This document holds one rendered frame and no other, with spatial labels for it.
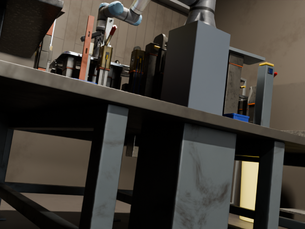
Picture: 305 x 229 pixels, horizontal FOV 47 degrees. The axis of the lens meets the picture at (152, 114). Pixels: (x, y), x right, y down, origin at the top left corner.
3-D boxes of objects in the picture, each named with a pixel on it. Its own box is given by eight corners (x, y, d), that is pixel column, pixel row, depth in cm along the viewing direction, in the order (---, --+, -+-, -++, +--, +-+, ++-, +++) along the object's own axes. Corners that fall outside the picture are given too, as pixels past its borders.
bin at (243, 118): (236, 133, 190) (237, 117, 192) (248, 133, 182) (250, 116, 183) (219, 130, 186) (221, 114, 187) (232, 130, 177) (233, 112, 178)
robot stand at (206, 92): (221, 122, 151) (230, 34, 156) (187, 114, 140) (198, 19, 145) (191, 122, 167) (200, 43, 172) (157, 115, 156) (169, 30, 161)
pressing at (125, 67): (241, 104, 259) (242, 102, 259) (263, 102, 239) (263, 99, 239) (55, 60, 200) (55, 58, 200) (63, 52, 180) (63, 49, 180)
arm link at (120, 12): (130, 5, 200) (120, 10, 209) (113, -3, 193) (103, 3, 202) (128, 18, 199) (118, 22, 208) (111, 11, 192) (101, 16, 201)
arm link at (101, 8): (104, 0, 202) (96, 4, 209) (101, 18, 201) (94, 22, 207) (115, 5, 207) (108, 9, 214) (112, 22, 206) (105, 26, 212)
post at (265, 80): (260, 140, 210) (266, 69, 216) (269, 140, 203) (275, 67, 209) (250, 138, 207) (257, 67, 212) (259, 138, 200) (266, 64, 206)
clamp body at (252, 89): (252, 142, 230) (257, 89, 235) (265, 142, 219) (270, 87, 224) (243, 141, 227) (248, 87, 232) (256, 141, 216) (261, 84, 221)
